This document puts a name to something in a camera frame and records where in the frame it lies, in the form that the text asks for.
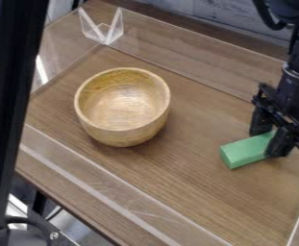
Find clear acrylic corner bracket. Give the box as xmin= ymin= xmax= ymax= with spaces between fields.
xmin=79 ymin=8 xmax=123 ymax=45

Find metal bracket with screw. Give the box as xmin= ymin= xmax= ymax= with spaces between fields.
xmin=27 ymin=208 xmax=81 ymax=246

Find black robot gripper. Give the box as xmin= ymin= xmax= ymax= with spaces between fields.
xmin=250 ymin=63 xmax=299 ymax=158

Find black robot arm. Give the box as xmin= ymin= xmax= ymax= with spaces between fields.
xmin=250 ymin=0 xmax=299 ymax=158

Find black table leg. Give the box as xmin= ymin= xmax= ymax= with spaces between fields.
xmin=32 ymin=191 xmax=48 ymax=216

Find black cable loop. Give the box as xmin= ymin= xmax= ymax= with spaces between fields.
xmin=4 ymin=214 xmax=49 ymax=246

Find clear acrylic tray walls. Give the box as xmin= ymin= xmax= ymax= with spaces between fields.
xmin=16 ymin=0 xmax=299 ymax=246

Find light brown wooden bowl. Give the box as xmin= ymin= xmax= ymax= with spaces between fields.
xmin=73 ymin=67 xmax=171 ymax=147

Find green rectangular block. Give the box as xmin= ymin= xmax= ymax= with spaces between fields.
xmin=219 ymin=131 xmax=275 ymax=169

